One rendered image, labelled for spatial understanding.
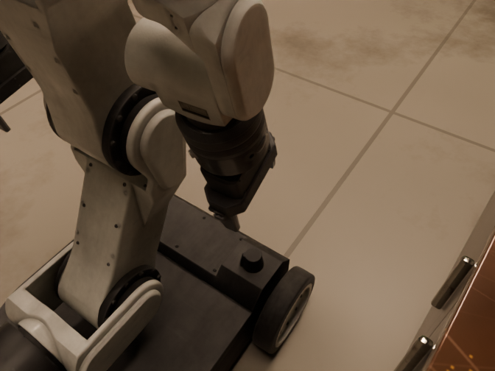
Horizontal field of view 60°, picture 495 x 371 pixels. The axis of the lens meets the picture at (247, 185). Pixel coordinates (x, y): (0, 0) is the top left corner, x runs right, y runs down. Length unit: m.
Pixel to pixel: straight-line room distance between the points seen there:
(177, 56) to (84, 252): 0.50
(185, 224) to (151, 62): 0.69
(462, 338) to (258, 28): 0.36
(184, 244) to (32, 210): 0.59
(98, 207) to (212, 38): 0.49
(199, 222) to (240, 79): 0.72
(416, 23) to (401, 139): 0.87
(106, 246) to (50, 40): 0.37
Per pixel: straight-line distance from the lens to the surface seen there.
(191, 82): 0.36
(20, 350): 0.78
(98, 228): 0.75
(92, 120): 0.57
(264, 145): 0.46
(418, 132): 1.65
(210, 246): 0.99
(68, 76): 0.53
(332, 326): 1.12
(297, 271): 0.96
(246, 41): 0.33
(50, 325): 0.79
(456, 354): 0.50
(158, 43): 0.38
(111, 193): 0.71
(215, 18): 0.30
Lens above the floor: 1.01
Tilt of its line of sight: 48 degrees down
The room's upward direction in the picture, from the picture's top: straight up
